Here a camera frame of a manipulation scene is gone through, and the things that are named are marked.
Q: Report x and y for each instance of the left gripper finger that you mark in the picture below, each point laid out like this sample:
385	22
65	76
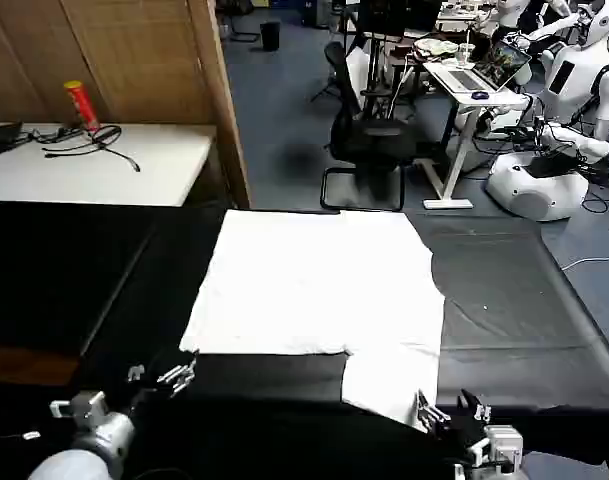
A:
176	379
136	373

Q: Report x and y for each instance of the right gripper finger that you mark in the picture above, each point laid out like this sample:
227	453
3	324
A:
476	407
430	412

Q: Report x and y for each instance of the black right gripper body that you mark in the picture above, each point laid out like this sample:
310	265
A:
461	432

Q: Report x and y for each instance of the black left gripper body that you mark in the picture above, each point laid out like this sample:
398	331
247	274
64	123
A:
144	402

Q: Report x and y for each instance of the white shirt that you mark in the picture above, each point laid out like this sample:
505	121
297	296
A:
314	285

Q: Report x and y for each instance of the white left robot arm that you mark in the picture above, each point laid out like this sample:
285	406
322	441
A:
84	450

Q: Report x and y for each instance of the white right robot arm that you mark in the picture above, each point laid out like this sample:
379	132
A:
501	450

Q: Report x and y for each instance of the black table cover cloth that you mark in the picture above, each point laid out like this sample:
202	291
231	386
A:
504	320

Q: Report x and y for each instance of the white side table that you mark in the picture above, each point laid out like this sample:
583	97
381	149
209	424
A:
94	170

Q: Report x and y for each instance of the red can with yellow lid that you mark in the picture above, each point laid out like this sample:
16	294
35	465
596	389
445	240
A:
83	107

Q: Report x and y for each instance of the black flat device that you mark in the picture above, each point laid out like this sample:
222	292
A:
1	135

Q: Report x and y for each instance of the black office chair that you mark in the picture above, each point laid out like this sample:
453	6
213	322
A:
369	140

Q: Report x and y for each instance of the white standing desk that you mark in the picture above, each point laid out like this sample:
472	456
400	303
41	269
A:
464	100

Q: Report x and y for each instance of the dark computer mouse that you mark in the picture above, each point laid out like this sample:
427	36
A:
480	95

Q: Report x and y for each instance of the open silver laptop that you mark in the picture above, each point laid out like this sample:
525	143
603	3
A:
489	67

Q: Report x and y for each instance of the clear plastic cup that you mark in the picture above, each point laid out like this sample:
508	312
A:
466	52

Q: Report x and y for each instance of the black waste bin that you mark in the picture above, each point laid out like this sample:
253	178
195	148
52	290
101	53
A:
270	36

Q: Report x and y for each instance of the black monitor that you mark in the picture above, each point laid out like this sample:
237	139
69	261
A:
399	15

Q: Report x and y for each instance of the wooden partition wall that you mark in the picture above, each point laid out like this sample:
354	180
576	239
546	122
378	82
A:
149	65

